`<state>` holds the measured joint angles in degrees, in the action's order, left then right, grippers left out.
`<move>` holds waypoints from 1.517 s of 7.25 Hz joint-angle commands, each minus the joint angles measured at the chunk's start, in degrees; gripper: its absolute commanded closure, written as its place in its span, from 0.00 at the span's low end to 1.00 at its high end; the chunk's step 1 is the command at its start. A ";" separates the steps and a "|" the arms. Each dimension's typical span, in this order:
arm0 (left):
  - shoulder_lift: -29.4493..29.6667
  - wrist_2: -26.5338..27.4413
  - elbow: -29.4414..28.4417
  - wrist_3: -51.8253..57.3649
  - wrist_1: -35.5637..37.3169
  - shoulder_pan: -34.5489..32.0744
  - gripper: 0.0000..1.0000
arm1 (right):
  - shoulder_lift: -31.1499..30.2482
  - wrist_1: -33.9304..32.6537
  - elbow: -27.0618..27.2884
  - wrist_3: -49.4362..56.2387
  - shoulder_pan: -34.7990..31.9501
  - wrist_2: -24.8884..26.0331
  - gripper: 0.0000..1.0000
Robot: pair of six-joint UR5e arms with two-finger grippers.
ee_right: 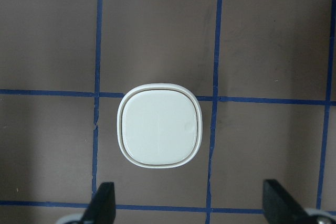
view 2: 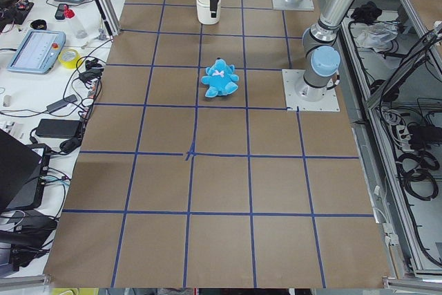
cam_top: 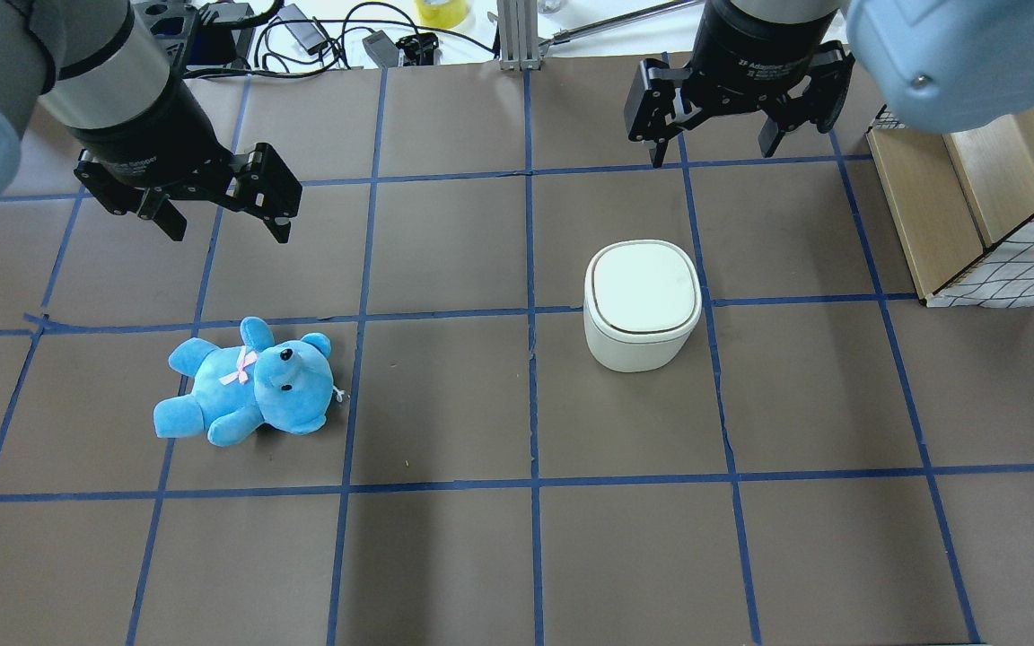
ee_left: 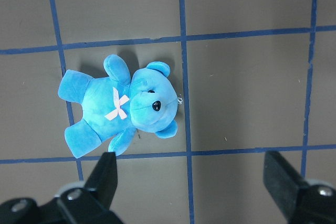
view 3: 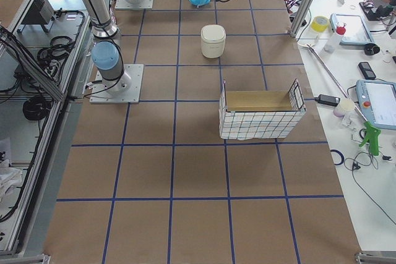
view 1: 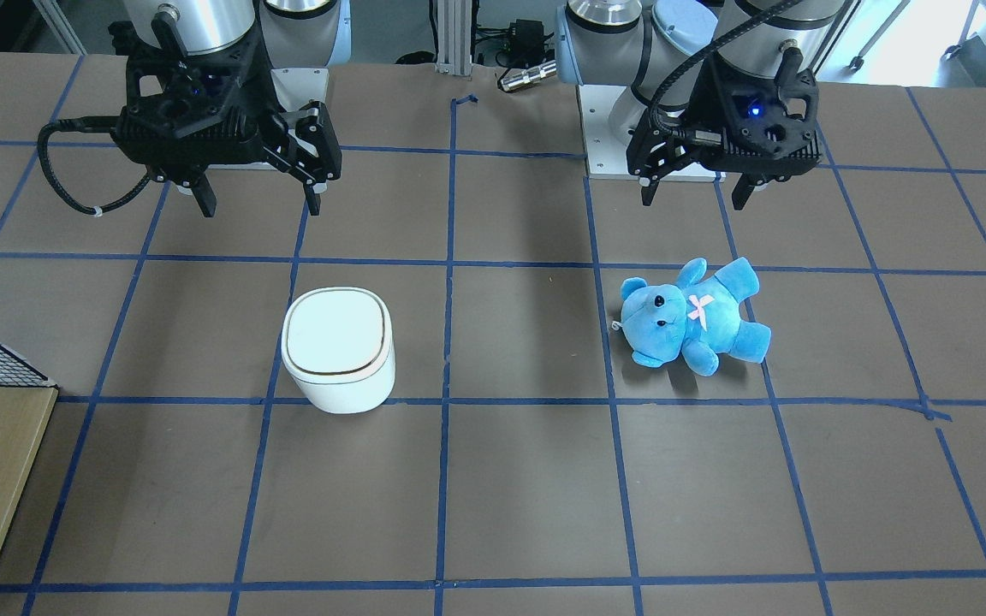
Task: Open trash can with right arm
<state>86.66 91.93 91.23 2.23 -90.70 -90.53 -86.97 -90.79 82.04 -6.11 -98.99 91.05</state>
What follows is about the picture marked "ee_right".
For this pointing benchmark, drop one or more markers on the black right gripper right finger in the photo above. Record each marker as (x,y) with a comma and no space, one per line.
(279,206)

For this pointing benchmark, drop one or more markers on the white trash can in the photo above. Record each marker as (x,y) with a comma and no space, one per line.
(159,126)

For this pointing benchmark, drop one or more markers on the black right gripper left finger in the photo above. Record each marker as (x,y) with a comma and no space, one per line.
(102,206)

